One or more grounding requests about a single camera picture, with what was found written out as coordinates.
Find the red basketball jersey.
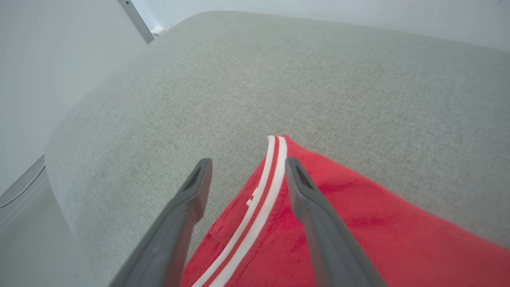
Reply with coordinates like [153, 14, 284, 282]
[180, 135, 510, 287]

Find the white floor cable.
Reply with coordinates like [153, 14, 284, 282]
[0, 163, 46, 210]

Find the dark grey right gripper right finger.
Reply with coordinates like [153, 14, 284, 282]
[286, 157, 387, 287]

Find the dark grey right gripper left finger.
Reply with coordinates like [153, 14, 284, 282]
[110, 158, 213, 287]

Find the grey metal bar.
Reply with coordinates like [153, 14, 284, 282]
[118, 0, 156, 44]

